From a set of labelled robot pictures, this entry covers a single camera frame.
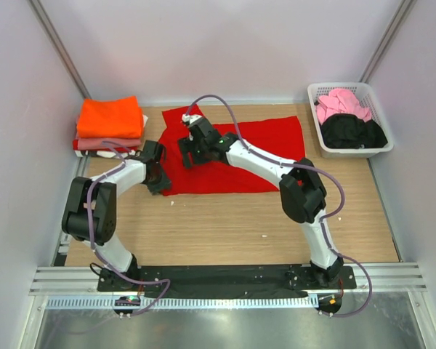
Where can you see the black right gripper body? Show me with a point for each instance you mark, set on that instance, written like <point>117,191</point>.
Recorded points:
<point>198,150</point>

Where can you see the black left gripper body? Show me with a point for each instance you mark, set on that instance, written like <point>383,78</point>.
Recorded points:
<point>160,182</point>

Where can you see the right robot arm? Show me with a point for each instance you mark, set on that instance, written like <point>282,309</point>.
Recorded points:
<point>302,193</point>

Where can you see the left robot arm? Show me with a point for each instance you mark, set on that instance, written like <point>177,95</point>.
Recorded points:
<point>90,213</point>

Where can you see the folded orange t shirt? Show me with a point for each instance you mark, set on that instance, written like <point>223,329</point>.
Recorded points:
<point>121,118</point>

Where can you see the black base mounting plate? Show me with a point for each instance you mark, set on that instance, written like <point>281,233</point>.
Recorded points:
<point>201,281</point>

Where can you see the black t shirt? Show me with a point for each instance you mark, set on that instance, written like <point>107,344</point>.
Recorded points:
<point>347,131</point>

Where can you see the white plastic laundry basket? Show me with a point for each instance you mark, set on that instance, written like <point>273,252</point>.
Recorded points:
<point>367,99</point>

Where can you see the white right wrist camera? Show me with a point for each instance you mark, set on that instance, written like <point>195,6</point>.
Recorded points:
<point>190,120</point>

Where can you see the aluminium rail frame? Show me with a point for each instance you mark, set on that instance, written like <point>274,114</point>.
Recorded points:
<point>59,279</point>

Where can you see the slotted white cable duct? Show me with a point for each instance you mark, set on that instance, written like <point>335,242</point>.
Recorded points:
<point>118,302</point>

